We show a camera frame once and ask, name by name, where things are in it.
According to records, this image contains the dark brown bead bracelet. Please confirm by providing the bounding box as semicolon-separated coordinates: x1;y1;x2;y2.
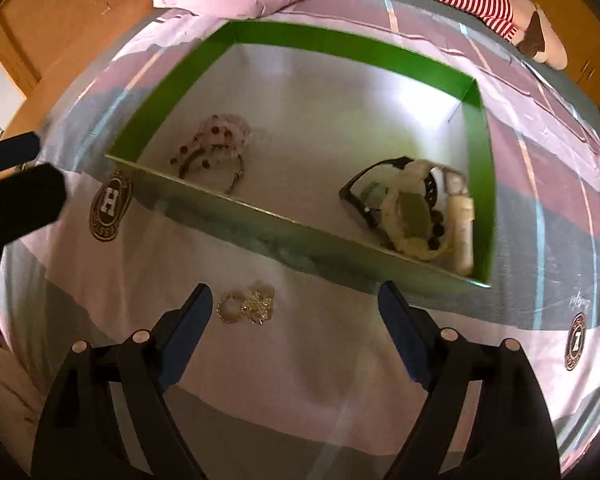
427;209;448;252

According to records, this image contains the dark red bead bracelet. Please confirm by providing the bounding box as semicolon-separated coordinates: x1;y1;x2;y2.
168;127;246;196

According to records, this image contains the striped plush toy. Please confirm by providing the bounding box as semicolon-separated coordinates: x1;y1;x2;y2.
337;0;569;72

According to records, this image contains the green cardboard box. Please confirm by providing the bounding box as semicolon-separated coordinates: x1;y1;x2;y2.
108;21;496;294

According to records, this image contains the striped plaid bed sheet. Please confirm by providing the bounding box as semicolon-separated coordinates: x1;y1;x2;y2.
0;0;600;479

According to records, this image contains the gold chain necklace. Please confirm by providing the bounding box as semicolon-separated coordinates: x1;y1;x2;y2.
239;282;276;326

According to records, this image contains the wooden wardrobe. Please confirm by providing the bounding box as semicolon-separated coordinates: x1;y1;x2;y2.
0;0;154;138

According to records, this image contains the black strap wristwatch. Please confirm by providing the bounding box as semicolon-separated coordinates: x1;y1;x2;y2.
338;156;413;230

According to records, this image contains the cream white wristwatch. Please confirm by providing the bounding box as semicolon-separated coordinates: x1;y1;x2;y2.
380;159;475;276

